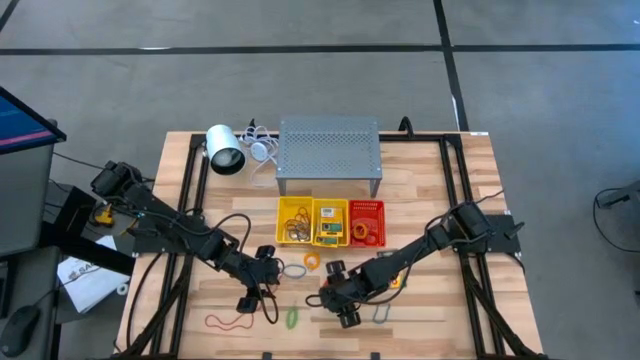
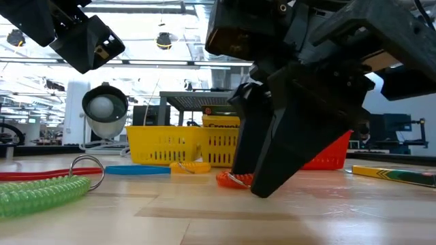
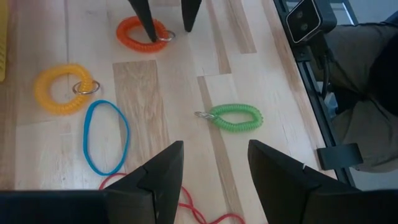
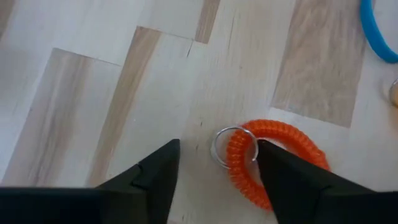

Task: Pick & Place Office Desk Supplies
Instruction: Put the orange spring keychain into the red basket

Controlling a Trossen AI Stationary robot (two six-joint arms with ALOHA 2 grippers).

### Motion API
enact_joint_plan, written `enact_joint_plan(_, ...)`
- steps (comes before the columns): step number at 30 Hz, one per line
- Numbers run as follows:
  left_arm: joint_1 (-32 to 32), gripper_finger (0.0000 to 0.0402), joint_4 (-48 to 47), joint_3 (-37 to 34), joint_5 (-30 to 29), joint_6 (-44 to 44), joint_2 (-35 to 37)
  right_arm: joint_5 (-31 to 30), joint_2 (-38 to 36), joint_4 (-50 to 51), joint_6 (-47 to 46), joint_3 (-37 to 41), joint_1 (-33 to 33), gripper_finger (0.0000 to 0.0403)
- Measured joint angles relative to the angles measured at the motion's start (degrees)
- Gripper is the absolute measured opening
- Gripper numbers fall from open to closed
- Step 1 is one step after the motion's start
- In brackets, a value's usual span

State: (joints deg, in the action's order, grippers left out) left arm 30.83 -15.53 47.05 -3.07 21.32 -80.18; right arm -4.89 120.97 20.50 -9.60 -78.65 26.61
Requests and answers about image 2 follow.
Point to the red plastic slotted basket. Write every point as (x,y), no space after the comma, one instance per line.
(327,156)

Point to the overhead light strip bar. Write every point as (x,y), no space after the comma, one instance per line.
(153,62)

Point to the person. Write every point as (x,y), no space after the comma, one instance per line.
(364,131)

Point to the blue rubber band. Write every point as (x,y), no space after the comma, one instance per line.
(136,170)

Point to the white cylindrical desk lamp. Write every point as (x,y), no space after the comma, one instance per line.
(105,129)

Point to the yellow plastic slotted basket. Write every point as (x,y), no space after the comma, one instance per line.
(218,134)
(160,134)

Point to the black background workstation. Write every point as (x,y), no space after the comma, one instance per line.
(391,129)

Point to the grey perforated metal shelf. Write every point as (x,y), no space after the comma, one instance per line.
(190,100)

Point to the black ceiling-mounted camera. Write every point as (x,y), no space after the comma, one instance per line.
(15,38)
(164,40)

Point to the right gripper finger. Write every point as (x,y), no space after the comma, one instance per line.
(306,129)
(252,136)

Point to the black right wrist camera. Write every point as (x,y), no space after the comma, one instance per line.
(238,27)

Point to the black background monitor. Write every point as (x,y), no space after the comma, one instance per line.
(150,115)

